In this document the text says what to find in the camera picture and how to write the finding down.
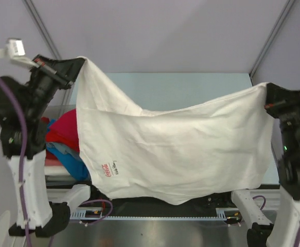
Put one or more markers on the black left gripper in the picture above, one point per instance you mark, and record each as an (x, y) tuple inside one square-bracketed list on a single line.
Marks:
[(65, 70)]

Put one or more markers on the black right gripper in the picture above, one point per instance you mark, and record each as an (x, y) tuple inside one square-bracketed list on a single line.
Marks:
[(279, 103)]

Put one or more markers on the white t-shirt with red print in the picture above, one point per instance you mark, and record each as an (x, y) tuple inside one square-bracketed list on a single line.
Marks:
[(175, 156)]

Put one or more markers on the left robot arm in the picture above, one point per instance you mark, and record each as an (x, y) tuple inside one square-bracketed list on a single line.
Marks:
[(22, 139)]

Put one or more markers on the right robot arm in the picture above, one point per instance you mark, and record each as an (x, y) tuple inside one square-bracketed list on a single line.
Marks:
[(285, 231)]

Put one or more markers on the magenta t-shirt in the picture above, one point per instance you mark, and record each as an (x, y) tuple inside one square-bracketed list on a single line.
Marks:
[(64, 130)]

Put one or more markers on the dark red folded t-shirt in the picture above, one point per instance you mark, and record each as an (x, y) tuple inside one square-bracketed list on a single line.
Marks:
[(45, 120)]

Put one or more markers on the white folded t-shirt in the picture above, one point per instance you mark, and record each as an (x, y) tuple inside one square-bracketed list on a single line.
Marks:
[(56, 171)]

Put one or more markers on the clear plastic bin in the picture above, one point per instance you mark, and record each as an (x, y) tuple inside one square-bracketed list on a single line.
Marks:
[(55, 112)]

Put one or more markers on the left aluminium frame post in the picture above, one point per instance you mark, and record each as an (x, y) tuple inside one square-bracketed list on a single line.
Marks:
[(41, 27)]

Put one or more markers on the aluminium frame post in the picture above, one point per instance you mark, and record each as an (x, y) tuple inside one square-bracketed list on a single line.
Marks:
[(41, 27), (272, 36)]

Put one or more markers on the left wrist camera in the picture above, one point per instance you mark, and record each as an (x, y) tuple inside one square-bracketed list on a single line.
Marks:
[(14, 52)]

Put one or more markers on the right aluminium frame post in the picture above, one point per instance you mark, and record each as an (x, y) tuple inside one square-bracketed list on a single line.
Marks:
[(272, 36)]

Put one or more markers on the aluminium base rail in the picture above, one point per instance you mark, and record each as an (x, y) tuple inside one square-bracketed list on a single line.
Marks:
[(271, 192)]

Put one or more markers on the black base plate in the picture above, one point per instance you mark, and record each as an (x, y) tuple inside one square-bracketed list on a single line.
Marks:
[(155, 207)]

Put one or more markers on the white slotted cable duct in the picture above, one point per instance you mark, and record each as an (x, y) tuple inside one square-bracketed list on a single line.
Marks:
[(92, 215)]

